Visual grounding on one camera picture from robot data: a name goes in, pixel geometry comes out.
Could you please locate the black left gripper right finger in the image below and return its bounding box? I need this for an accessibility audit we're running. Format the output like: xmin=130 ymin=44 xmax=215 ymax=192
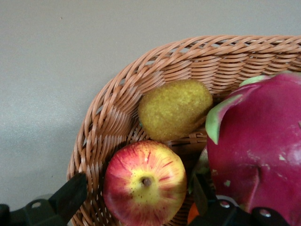
xmin=192 ymin=174 xmax=210 ymax=217

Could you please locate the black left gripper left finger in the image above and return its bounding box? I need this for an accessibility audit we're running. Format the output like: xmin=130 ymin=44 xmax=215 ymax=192
xmin=48 ymin=172 xmax=88 ymax=223

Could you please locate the red yellow apple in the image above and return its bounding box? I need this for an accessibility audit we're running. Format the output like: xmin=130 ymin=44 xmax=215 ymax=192
xmin=103 ymin=140 xmax=188 ymax=226

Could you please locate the orange tangerine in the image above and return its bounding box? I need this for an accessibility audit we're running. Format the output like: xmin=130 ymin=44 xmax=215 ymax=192
xmin=187 ymin=202 xmax=200 ymax=224

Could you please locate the magenta dragon fruit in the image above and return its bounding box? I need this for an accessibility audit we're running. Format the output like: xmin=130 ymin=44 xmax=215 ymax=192
xmin=188 ymin=70 xmax=301 ymax=226

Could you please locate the brown wicker basket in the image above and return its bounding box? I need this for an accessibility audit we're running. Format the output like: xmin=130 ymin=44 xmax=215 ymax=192
xmin=67 ymin=35 xmax=301 ymax=226

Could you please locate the brown yellow kiwi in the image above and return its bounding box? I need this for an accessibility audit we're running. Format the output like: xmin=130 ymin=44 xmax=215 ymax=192
xmin=138 ymin=79 xmax=214 ymax=143

